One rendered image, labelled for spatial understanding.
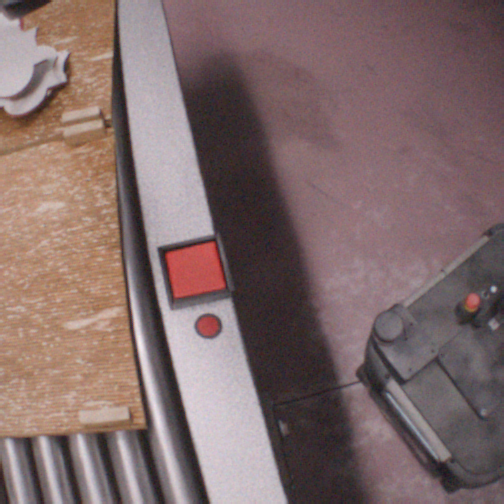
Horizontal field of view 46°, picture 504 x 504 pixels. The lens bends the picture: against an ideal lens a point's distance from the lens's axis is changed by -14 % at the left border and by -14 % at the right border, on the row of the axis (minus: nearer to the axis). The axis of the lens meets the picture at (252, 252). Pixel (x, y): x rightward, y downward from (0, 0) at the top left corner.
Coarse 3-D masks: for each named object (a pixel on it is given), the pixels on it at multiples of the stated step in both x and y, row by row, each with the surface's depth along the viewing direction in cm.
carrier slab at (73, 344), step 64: (0, 192) 82; (64, 192) 81; (0, 256) 77; (64, 256) 77; (0, 320) 73; (64, 320) 73; (128, 320) 73; (0, 384) 69; (64, 384) 69; (128, 384) 69
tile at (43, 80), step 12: (48, 60) 89; (36, 72) 88; (48, 72) 88; (36, 84) 87; (48, 84) 87; (60, 84) 87; (24, 96) 86; (36, 96) 85; (0, 108) 86; (12, 108) 85; (24, 108) 84; (36, 108) 85
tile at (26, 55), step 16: (0, 32) 83; (16, 32) 83; (32, 32) 83; (0, 48) 82; (16, 48) 82; (32, 48) 82; (0, 64) 81; (16, 64) 82; (32, 64) 82; (0, 80) 81; (16, 80) 81; (0, 96) 80
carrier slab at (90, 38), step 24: (72, 0) 102; (96, 0) 101; (24, 24) 99; (48, 24) 99; (72, 24) 98; (96, 24) 98; (72, 48) 95; (96, 48) 94; (72, 72) 92; (96, 72) 92; (72, 96) 89; (96, 96) 89; (0, 120) 88; (24, 120) 88; (48, 120) 87; (0, 144) 86; (24, 144) 86
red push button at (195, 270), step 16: (176, 256) 77; (192, 256) 77; (208, 256) 77; (176, 272) 76; (192, 272) 76; (208, 272) 76; (176, 288) 75; (192, 288) 75; (208, 288) 75; (224, 288) 76
